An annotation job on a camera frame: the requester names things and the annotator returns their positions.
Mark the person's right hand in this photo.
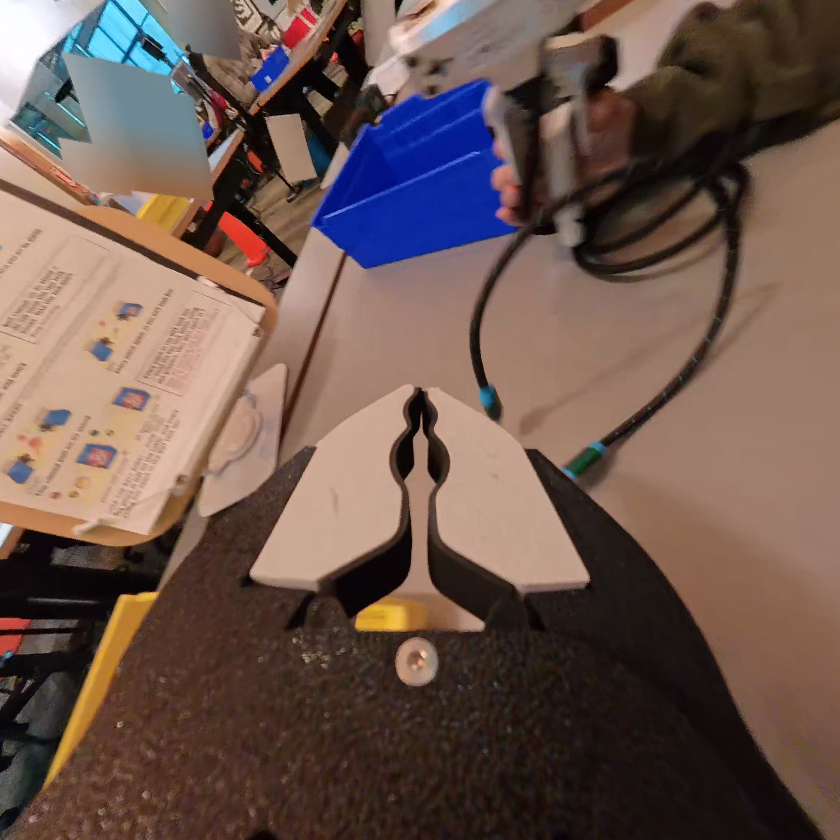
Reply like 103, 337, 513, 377
491, 87, 642, 228

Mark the white stand base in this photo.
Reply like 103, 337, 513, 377
196, 363, 290, 519

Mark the blue box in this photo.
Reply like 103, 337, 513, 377
251, 46, 291, 93

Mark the grey desk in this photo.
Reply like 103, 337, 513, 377
157, 118, 840, 840

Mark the red container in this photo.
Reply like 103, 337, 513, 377
282, 5, 320, 48

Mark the black cable with coloured ends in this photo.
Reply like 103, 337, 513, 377
469, 161, 753, 488

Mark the printed instruction sheet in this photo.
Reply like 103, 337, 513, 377
0, 189, 267, 536

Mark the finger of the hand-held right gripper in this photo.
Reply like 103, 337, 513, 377
390, 0, 567, 101

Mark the black-legged wooden table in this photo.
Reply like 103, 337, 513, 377
249, 0, 370, 135
187, 128, 300, 267

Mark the blue plastic bin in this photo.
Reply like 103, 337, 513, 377
311, 79, 527, 270

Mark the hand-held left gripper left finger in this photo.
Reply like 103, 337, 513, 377
248, 385, 422, 616

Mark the small yellow box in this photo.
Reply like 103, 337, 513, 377
134, 193, 192, 235

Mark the wooden sheet board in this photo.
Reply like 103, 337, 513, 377
0, 176, 280, 550

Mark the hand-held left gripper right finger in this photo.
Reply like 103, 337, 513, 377
421, 387, 592, 623

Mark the orange chair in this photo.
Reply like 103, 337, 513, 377
209, 210, 271, 267

